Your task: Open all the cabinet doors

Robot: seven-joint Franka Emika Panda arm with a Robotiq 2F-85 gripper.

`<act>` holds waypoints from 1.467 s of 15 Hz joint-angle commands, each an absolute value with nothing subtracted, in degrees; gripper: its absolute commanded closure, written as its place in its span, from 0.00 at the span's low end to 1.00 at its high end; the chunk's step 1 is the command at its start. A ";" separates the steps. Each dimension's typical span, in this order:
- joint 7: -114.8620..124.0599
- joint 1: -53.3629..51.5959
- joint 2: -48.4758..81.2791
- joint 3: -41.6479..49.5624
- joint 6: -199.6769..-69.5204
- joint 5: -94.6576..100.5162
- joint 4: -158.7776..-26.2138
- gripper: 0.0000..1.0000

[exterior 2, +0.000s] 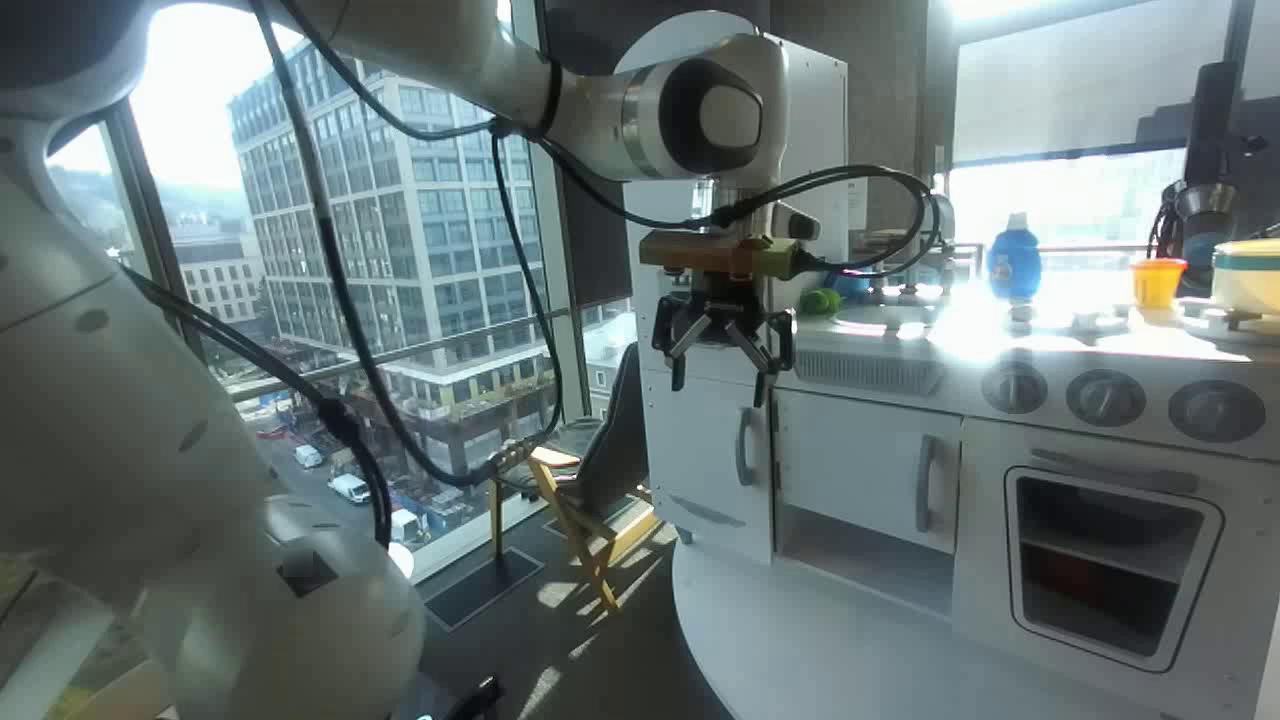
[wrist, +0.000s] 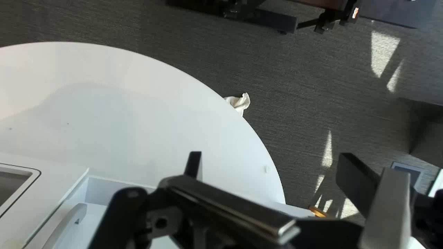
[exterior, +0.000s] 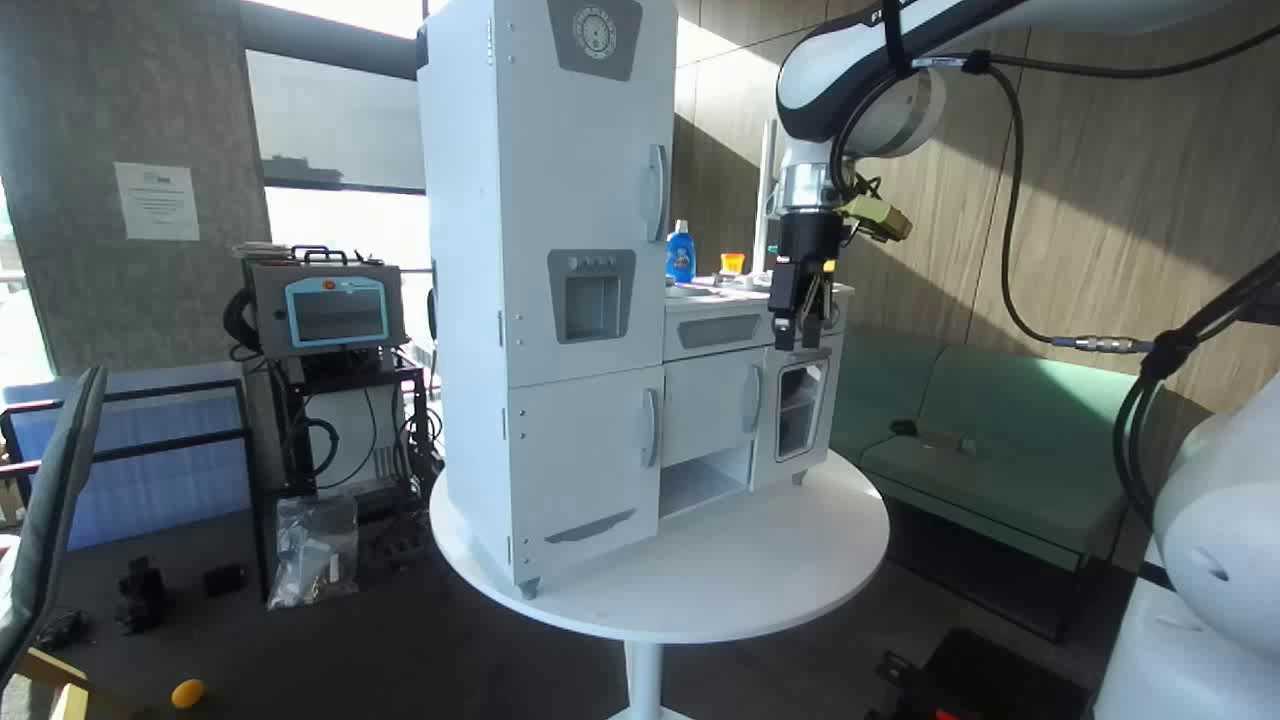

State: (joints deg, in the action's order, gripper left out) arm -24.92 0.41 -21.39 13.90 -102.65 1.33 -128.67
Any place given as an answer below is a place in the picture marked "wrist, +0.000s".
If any white round table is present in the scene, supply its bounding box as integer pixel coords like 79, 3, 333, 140
0, 41, 288, 207

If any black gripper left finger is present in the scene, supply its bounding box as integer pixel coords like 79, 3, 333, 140
88, 151, 302, 249

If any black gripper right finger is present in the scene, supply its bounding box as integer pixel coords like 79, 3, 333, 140
336, 153, 443, 249

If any blue white flat box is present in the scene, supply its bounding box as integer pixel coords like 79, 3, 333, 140
390, 158, 441, 198

